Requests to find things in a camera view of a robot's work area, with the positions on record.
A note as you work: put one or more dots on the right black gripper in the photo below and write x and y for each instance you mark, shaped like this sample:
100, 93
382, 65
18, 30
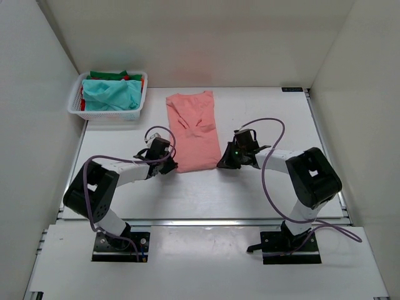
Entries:
231, 157

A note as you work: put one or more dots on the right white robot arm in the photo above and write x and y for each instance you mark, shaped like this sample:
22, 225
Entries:
314, 180

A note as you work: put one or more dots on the teal t shirt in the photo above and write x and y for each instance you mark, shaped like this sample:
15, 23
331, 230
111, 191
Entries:
109, 93

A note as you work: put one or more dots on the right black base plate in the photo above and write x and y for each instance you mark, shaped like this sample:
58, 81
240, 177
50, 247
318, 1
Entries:
275, 249

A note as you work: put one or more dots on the black label plate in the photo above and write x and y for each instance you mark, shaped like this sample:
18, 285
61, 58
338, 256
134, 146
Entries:
292, 89

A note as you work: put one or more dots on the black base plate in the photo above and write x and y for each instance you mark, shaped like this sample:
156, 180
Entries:
275, 249
111, 250

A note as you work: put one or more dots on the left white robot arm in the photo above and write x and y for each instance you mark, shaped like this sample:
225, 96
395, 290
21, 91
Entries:
92, 190

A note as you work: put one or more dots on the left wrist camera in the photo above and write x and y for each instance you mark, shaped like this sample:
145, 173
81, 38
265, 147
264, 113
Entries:
157, 147

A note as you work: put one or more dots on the aluminium rail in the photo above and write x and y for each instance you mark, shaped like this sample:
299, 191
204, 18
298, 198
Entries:
204, 198

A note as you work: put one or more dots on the green t shirt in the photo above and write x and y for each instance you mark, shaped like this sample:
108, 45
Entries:
108, 75

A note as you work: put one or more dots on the white plastic basket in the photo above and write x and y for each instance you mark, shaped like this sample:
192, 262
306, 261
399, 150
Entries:
94, 99

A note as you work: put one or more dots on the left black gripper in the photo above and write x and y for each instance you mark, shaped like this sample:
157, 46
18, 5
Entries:
165, 166

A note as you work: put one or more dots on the pink t shirt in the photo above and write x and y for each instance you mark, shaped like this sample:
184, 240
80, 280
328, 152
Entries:
192, 121

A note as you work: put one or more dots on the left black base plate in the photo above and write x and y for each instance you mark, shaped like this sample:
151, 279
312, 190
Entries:
111, 250

